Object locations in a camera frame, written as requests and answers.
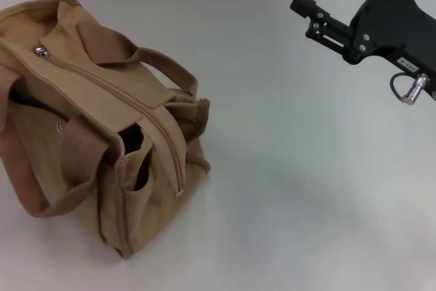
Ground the khaki canvas food bag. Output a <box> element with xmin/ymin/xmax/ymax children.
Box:
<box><xmin>0</xmin><ymin>0</ymin><xmax>212</xmax><ymax>260</ymax></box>

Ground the right gripper cable with plug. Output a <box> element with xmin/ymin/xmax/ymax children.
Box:
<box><xmin>389</xmin><ymin>71</ymin><xmax>431</xmax><ymax>105</ymax></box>

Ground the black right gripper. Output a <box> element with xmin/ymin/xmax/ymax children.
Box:
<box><xmin>290</xmin><ymin>0</ymin><xmax>436</xmax><ymax>79</ymax></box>

